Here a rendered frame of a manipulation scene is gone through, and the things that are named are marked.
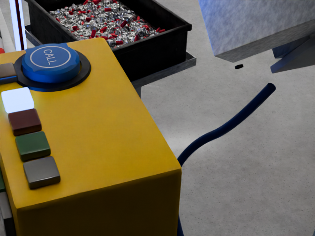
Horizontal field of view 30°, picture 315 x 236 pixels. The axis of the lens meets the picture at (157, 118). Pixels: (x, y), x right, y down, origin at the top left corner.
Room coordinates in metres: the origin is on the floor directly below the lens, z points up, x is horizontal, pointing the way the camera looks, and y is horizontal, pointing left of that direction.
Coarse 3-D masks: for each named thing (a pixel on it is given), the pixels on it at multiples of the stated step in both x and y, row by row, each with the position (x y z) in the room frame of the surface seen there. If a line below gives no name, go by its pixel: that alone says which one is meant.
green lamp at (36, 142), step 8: (24, 136) 0.27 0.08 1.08; (32, 136) 0.27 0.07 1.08; (40, 136) 0.27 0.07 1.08; (16, 144) 0.26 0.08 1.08; (24, 144) 0.26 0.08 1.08; (32, 144) 0.26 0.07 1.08; (40, 144) 0.26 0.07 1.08; (48, 144) 0.26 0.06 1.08; (24, 152) 0.25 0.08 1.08; (32, 152) 0.25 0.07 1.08; (40, 152) 0.25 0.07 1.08; (48, 152) 0.26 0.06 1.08; (24, 160) 0.25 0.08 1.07
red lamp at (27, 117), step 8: (16, 112) 0.29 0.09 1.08; (24, 112) 0.29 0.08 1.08; (32, 112) 0.29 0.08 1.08; (16, 120) 0.28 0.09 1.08; (24, 120) 0.28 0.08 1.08; (32, 120) 0.28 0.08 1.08; (16, 128) 0.27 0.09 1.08; (24, 128) 0.27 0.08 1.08; (32, 128) 0.28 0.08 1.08; (40, 128) 0.28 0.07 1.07
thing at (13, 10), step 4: (12, 0) 0.57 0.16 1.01; (12, 4) 0.57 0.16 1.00; (12, 8) 0.57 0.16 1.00; (12, 12) 0.58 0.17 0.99; (12, 16) 0.58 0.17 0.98; (12, 20) 0.59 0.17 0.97; (16, 20) 0.57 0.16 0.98; (16, 24) 0.57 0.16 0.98; (16, 28) 0.57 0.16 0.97; (16, 32) 0.57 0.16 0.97; (16, 36) 0.57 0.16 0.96; (16, 40) 0.58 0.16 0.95; (16, 44) 0.58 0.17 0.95; (16, 48) 0.58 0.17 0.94; (20, 48) 0.57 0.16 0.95
